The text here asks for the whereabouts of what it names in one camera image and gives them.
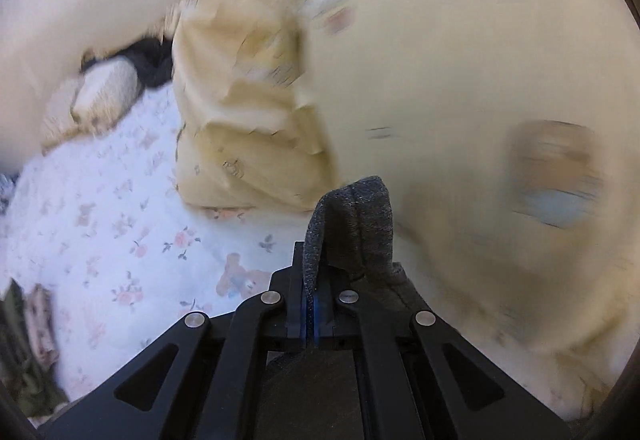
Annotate beige pillow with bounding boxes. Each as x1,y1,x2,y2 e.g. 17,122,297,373
172,0,340,211

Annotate dark grey sweatpants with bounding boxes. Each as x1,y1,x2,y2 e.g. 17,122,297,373
255,177,425,439

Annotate folded camouflage olive clothes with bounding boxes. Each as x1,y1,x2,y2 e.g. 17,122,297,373
1,279,67,418

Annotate cream quilt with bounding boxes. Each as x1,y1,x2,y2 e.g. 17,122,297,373
303,0,639,420

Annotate white floral bed sheet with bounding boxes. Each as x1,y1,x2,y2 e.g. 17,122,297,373
1,86,308,402

